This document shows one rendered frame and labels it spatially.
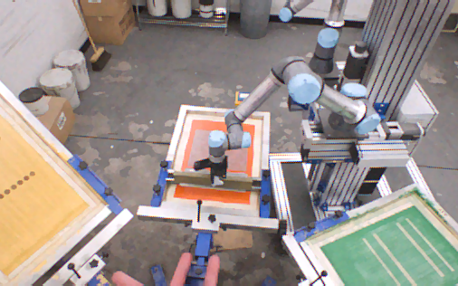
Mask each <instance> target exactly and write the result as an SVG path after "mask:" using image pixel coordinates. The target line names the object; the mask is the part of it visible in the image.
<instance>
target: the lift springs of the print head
mask: <svg viewBox="0 0 458 286"><path fill-rule="evenodd" d="M192 244H193V243H191V244H190V249H191V247H192ZM190 249H189V251H188V253H184V254H182V255H181V258H180V260H179V264H178V266H177V269H176V270H175V273H174V275H173V279H172V282H170V285H169V286H184V284H185V279H186V276H187V273H188V271H189V268H190V263H191V261H192V259H193V257H192V254H190ZM217 252H218V245H217V247H216V251H215V255H212V256H211V257H210V258H209V261H208V264H207V268H206V275H205V280H204V284H203V286H216V283H217V278H218V270H219V265H220V258H219V257H218V256H217ZM104 270H105V271H107V272H109V273H110V274H112V281H113V282H114V283H116V284H117V285H118V286H145V285H143V284H142V283H140V282H139V281H135V280H134V279H133V278H131V277H130V276H128V275H127V274H125V273H123V272H122V271H117V272H115V273H113V272H112V271H108V270H107V269H106V268H105V269H104Z"/></svg>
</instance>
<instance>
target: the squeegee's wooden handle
mask: <svg viewBox="0 0 458 286"><path fill-rule="evenodd" d="M218 180H219V181H223V182H224V183H223V184H222V185H216V186H218V187H234V188H242V189H246V190H248V191H252V183H253V179H252V178H251V177H243V176H226V178H222V177H221V176H218ZM174 183H175V184H179V183H186V184H194V185H202V186H213V185H212V184H211V176H210V174H201V173H194V172H185V171H176V170H174Z"/></svg>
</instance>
